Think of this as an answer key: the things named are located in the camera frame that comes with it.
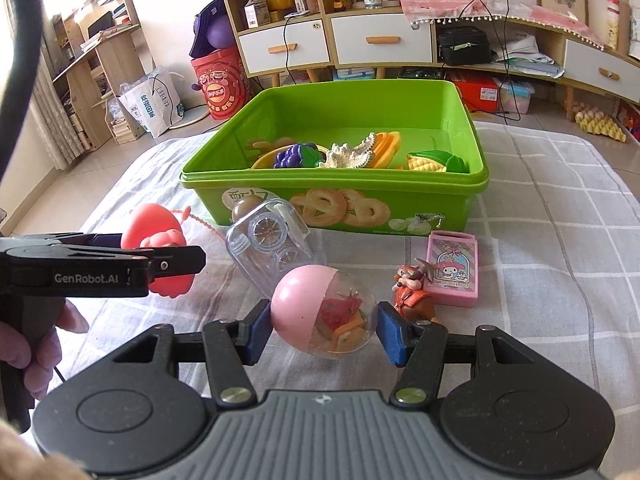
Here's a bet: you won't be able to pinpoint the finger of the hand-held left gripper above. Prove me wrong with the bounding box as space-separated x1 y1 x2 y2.
127 245 207 286
7 232 126 253

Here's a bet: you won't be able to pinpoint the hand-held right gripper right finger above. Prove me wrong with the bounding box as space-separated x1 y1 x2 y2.
376 302 537 408

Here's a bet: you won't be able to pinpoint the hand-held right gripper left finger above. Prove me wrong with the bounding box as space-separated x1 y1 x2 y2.
117 299 274 409

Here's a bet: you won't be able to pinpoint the pink pig toy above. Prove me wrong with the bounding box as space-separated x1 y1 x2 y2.
121 203 226 297

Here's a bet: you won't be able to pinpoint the pink capsule egg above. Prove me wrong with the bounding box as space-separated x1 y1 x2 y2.
270 266 379 358

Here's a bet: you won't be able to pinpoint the yellow toy cup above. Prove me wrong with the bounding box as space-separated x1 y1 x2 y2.
248 139 331 170

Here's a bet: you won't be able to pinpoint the green plastic box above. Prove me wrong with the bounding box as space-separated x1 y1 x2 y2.
180 79 490 236

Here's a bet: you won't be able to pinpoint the purple toy grapes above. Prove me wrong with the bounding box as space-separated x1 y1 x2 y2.
273 143 326 170

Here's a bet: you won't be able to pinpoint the toy corn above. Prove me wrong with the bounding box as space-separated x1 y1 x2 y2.
406 150 470 173

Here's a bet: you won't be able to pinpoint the beige starfish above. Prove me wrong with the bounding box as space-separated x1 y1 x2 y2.
319 132 377 170

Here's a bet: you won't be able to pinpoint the orange toy mold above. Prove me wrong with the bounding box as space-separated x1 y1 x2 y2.
367 131 403 168

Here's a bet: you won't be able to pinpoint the person's left hand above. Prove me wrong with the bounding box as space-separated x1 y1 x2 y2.
0 302 87 402

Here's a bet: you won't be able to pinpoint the brown squirrel figurine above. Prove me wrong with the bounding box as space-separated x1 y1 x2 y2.
392 257 441 326

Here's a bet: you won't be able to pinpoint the clear plastic case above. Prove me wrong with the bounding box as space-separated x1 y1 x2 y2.
226 199 328 303

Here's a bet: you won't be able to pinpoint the brown ball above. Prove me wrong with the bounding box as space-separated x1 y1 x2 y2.
231 197 261 223

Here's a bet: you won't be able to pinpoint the pink card box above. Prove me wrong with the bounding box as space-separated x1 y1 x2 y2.
426 231 480 309

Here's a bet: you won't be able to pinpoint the white paper bag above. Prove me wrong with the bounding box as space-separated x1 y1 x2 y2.
117 66 183 139

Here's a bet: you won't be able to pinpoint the grey checkered blanket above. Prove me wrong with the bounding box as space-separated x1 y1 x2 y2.
80 120 640 396

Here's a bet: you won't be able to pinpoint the red bucket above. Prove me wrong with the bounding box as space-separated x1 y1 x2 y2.
190 47 249 121

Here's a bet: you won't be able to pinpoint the beige fuzzy clothing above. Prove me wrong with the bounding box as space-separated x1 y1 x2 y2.
0 417 81 480

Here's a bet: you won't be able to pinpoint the wooden desk shelf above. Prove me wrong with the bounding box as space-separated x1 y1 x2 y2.
52 0 153 146

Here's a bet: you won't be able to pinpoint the red box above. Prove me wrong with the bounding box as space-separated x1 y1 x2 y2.
452 77 501 113

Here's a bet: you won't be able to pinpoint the clear storage box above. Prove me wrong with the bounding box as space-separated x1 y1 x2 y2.
500 80 533 115

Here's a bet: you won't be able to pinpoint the wooden shelf cabinet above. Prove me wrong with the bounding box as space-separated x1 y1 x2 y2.
213 0 436 86

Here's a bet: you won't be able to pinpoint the black bag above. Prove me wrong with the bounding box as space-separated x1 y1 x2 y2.
437 26 493 67

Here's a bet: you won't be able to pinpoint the yellow egg tray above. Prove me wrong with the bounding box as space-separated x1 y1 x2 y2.
572 101 628 143

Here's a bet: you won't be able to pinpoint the pink table runner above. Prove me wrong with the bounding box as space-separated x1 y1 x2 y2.
400 0 603 51

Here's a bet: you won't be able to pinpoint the wooden low cabinet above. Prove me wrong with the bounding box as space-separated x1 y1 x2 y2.
432 5 640 121

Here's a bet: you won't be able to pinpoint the dark strap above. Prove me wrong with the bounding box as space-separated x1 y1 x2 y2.
0 0 45 186

